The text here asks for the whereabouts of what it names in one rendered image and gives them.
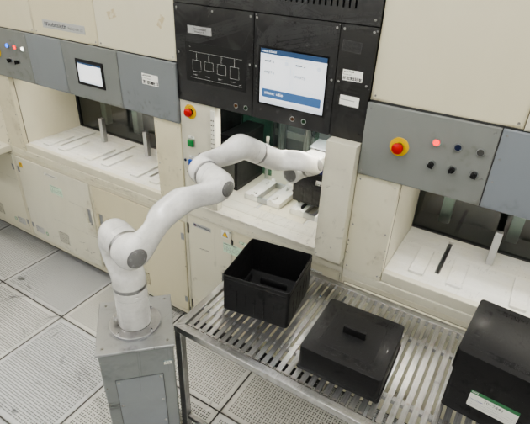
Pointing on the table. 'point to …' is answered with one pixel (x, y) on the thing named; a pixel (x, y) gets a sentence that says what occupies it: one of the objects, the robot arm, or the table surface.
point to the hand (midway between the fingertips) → (325, 151)
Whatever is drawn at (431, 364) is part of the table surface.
